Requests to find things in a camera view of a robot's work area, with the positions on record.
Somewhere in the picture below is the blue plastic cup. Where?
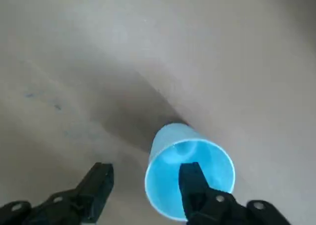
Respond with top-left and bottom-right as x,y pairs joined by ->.
144,122 -> 236,223

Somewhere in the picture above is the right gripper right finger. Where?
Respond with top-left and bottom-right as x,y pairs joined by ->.
178,161 -> 292,225

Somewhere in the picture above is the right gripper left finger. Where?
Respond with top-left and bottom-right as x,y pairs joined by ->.
0,162 -> 115,225

